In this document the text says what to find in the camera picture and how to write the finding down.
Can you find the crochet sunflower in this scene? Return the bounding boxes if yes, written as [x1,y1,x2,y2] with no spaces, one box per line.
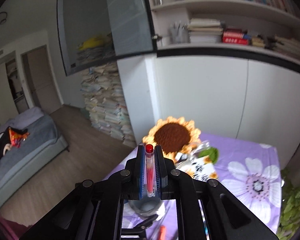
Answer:
[142,116,201,163]

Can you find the red capped clear pen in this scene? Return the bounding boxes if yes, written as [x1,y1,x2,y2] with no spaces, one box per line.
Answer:
[145,144,155,197]

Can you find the red books on shelf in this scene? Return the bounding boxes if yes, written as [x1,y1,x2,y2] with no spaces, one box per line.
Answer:
[222,29,251,46]

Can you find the green potted plant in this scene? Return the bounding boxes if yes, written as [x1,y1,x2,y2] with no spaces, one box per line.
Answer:
[276,168,300,239]

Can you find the grey felt pen holder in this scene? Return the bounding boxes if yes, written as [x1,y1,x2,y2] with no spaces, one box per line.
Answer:
[128,197,166,218]

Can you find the white wall cabinet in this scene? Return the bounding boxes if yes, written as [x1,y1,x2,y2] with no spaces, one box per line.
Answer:
[116,0,300,170]

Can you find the yellow plush toy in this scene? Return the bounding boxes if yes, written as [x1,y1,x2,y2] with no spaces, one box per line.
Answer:
[77,35,112,51]

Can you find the purple floral tablecloth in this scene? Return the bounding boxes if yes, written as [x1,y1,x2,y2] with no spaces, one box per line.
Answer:
[103,132,283,240]

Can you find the stack of white books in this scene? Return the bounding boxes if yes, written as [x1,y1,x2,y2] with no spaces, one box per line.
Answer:
[187,18,224,43]

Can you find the white pen cup on shelf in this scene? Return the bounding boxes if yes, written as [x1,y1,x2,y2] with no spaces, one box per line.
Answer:
[169,21,189,44]

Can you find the grey bed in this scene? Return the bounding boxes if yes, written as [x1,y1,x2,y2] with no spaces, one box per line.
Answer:
[0,107,69,208]

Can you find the red pen on table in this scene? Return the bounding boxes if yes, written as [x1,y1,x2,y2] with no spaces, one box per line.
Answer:
[157,225,166,240]

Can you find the stack of papers on floor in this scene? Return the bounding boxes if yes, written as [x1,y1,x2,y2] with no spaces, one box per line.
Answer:
[81,62,136,148]

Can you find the glass cabinet door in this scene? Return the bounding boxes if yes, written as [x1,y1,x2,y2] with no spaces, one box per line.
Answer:
[57,0,157,76]

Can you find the clothes pile on bed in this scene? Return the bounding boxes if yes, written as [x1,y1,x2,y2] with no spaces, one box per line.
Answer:
[0,126,30,160]

